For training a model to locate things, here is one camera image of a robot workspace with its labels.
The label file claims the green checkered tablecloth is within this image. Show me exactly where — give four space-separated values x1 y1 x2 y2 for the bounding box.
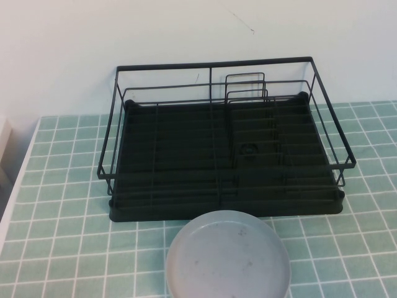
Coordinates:
0 99 397 298

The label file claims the black wire dish rack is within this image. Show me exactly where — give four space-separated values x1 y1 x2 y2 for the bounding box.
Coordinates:
96 56 355 199

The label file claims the grey round plate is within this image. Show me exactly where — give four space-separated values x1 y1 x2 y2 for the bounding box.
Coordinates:
166 208 292 298

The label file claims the black plastic drain tray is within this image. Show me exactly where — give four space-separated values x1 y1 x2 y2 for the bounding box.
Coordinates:
108 91 346 223

